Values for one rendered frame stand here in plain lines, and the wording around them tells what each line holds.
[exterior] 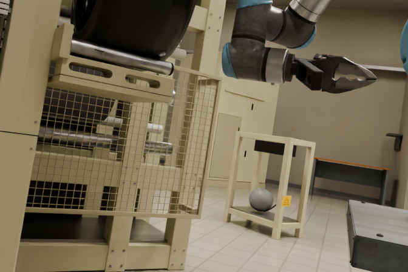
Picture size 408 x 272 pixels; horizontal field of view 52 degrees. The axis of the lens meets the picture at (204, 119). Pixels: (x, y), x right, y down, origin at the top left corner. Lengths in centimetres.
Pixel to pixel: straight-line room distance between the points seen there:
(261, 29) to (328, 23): 787
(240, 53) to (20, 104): 66
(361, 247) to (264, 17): 70
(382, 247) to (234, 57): 66
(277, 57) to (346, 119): 754
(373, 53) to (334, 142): 185
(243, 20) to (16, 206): 84
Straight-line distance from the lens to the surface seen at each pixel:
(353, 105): 861
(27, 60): 135
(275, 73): 107
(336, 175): 813
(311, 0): 116
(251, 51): 109
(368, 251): 58
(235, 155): 374
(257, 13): 111
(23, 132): 135
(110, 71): 131
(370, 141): 857
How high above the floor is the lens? 69
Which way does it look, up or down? 3 degrees up
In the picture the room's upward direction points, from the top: 9 degrees clockwise
